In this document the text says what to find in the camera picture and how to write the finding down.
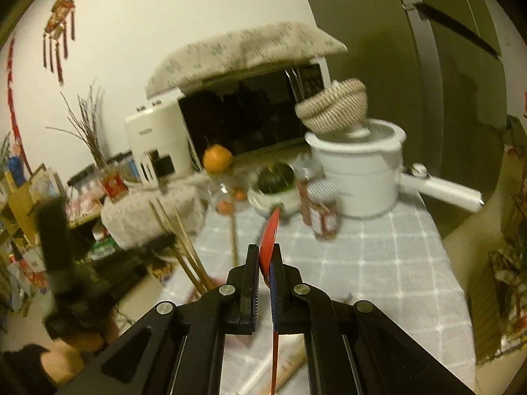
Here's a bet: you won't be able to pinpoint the green pumpkin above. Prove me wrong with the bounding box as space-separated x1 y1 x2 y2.
257 162 296 194

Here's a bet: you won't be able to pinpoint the tall spice jar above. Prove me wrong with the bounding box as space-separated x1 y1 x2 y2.
297 167 327 225

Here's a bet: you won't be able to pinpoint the black microwave oven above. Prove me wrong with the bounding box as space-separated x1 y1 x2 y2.
177 60 331 160

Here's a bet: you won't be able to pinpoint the glass jar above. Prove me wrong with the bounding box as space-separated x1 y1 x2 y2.
208 171 248 217

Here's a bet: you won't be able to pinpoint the large orange fruit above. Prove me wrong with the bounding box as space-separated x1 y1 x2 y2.
203 144 232 173

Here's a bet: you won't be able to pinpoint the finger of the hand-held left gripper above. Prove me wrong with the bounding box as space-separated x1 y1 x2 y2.
93 234 176 273

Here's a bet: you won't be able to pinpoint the wooden chopstick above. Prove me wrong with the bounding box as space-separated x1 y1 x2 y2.
150 201 204 295
157 203 210 291
173 209 215 286
231 213 239 269

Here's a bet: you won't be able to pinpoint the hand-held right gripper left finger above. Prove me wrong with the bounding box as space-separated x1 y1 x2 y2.
55 244 261 395

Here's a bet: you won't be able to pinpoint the woven basket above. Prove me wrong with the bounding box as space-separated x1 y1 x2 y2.
295 78 368 134

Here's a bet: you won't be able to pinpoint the person's left hand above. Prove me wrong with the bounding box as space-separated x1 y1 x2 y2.
41 302 122 383

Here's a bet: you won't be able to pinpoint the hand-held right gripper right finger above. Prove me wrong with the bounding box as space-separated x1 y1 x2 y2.
269 244 474 395

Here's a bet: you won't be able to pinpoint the dark-lid plastic jars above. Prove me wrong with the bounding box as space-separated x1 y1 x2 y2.
68 152 136 198

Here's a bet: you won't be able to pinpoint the floral microwave cover cloth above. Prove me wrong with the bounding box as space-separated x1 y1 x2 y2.
145 21 348 99

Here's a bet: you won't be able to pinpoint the white air fryer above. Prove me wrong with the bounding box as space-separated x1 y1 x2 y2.
125 99 197 188

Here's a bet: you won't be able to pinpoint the floral cloth over cabinet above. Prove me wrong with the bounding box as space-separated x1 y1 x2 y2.
101 173 207 252

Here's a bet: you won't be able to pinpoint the red wall ornament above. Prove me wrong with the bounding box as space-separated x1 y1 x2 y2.
42 0 77 86

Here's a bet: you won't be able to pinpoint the dried branches in vase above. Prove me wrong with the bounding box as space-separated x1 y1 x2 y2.
45 84 108 170

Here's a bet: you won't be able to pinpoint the white electric pot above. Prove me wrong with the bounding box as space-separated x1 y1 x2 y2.
305 118 483 218

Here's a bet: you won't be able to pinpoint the red label spice jar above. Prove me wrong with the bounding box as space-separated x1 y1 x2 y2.
307 180 341 242

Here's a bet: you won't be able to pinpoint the pink perforated utensil holder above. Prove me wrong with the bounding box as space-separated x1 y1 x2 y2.
186 282 217 303

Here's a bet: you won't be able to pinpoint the red plastic spoon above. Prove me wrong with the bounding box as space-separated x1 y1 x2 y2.
261 209 284 395

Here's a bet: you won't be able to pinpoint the grey checkered tablecloth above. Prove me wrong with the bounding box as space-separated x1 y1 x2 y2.
158 197 478 395

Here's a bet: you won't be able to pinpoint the grey refrigerator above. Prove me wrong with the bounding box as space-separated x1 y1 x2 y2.
294 0 508 215

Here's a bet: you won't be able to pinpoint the red wall banner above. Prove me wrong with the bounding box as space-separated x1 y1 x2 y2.
6 37 34 173

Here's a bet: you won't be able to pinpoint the red label snack jar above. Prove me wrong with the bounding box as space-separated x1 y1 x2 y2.
101 171 125 200

